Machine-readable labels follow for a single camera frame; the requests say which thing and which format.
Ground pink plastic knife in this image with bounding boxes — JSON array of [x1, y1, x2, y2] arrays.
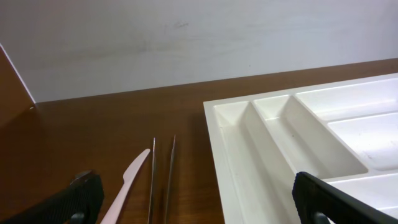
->
[[100, 149, 150, 224]]

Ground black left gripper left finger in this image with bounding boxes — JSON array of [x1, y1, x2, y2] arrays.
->
[[1, 170, 104, 224]]

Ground white cutlery tray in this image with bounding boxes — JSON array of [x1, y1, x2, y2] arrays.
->
[[204, 73, 397, 223]]

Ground long metal tongs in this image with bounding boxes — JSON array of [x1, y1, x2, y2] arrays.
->
[[147, 135, 176, 224]]

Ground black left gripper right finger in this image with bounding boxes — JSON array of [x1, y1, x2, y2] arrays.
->
[[292, 172, 397, 224]]

